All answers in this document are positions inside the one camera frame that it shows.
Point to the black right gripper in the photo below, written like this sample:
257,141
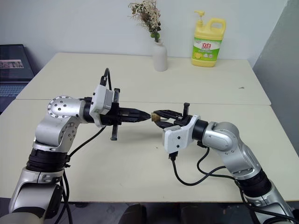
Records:
183,121

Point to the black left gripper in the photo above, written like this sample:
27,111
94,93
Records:
114,116

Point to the brass padlock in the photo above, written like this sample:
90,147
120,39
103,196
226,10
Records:
156,117

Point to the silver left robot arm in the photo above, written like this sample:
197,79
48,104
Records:
58,121

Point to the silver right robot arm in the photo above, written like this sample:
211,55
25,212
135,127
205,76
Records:
224,137

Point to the white ceramic vase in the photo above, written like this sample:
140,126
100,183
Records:
160,58

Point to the yellow dish soap pump bottle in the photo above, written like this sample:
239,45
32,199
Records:
206,49

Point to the dried flower bouquet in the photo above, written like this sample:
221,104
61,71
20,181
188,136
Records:
147,16

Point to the dark open laptop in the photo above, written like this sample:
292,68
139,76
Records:
12,67

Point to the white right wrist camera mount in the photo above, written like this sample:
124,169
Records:
175,140

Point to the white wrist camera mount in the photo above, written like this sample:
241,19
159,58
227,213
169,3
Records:
175,140
100,98

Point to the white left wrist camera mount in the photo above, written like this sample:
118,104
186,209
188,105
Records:
100,98

